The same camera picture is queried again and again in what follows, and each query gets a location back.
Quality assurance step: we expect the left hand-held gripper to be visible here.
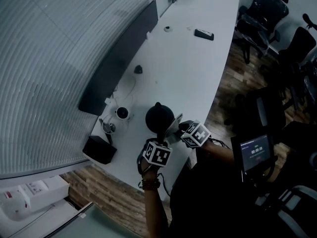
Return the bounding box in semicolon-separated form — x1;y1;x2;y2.
142;138;172;168

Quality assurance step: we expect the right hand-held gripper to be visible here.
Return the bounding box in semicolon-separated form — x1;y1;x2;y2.
174;119;212;149

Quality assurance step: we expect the white cloth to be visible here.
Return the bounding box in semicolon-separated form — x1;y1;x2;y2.
164;113;185;144

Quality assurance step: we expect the black teapot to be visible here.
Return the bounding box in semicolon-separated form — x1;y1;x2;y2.
145;102;176;145

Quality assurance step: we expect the person's right forearm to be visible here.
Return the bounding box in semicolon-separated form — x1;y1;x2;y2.
198;140;236;167

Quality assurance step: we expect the person's left forearm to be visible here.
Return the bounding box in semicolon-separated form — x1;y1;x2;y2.
142;187;171;238

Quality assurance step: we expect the person's left hand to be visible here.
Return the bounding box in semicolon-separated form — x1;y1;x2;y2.
137;154;159;181

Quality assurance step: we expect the glass with utensils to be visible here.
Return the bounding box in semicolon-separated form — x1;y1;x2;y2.
102;119;116;145

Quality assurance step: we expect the round black white device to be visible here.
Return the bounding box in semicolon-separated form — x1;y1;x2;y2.
114;106;130;120

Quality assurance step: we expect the black box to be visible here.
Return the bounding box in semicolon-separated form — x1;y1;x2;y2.
82;136;117;165

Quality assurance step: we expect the black tablet screen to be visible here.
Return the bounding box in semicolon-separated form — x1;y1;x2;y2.
239;133;273;173

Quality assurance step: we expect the person's black clothing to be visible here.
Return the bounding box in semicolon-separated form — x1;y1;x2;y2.
169;155;273;238

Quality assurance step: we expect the frosted glass door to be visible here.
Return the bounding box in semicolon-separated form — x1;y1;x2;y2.
42;202;149;238

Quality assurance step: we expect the black smartphone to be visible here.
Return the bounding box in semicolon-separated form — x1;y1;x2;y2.
194;28;215;42

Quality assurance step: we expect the dark desk partition panel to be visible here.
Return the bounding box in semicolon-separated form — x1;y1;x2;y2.
78;0;159;116

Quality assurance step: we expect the white cardboard box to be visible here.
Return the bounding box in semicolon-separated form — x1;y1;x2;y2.
24;175;70;212

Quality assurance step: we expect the grey white office chair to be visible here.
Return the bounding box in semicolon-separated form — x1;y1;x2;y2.
255;184;317;238

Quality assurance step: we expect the black mesh office chair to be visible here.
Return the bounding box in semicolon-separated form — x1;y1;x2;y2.
234;0;290;64
260;13;317;119

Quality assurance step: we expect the white bag red label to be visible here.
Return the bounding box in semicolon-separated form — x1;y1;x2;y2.
0;184;32;220

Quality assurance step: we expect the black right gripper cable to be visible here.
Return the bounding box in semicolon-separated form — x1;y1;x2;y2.
210;136;231;150

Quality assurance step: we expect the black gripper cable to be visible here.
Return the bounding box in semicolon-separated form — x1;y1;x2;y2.
157;174;171;198
210;136;231;150

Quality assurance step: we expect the beaded bracelet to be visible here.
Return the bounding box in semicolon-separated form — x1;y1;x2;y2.
138;178;161;190

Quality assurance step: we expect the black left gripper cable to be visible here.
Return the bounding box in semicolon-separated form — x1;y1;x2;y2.
157;174;171;198

